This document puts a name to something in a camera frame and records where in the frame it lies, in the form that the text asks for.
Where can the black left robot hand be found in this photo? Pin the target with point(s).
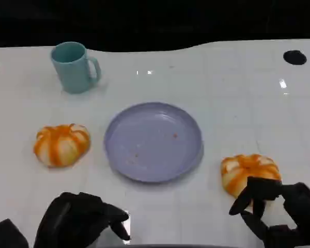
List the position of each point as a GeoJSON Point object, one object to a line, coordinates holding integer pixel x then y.
{"type": "Point", "coordinates": [72, 219]}

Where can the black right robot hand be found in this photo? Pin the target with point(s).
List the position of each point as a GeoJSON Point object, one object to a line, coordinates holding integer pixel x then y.
{"type": "Point", "coordinates": [307, 206]}

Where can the orange and white bread roll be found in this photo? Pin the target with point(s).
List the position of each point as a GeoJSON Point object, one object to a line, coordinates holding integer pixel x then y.
{"type": "Point", "coordinates": [59, 147]}
{"type": "Point", "coordinates": [237, 170]}

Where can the lilac plate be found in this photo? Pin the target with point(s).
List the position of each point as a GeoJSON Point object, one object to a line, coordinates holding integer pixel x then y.
{"type": "Point", "coordinates": [152, 144]}

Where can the pale green mug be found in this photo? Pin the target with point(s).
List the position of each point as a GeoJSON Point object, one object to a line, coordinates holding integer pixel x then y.
{"type": "Point", "coordinates": [72, 75]}

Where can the black backdrop cloth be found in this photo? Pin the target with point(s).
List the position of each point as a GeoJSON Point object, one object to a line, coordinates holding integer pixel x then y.
{"type": "Point", "coordinates": [144, 20]}

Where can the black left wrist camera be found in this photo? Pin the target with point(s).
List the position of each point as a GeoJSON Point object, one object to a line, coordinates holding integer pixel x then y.
{"type": "Point", "coordinates": [5, 235]}

